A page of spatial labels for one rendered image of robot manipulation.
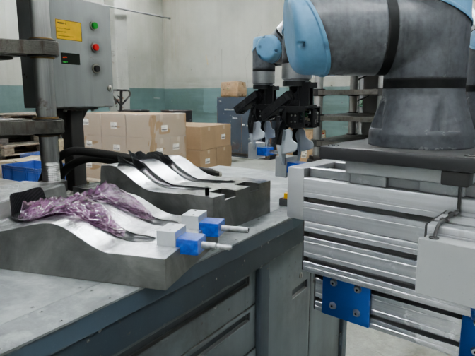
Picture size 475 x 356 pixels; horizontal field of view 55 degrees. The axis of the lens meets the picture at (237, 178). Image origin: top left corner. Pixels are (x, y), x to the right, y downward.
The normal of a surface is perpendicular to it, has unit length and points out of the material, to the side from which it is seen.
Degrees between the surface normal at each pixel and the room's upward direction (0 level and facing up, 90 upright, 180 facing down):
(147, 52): 90
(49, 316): 0
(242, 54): 90
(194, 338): 90
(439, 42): 91
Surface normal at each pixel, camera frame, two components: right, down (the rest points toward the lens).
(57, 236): -0.29, 0.17
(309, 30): -0.05, 0.24
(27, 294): 0.00, -0.98
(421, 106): -0.38, -0.15
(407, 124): -0.58, -0.16
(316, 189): -0.64, 0.14
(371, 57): 0.00, 0.77
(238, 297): 0.83, 0.10
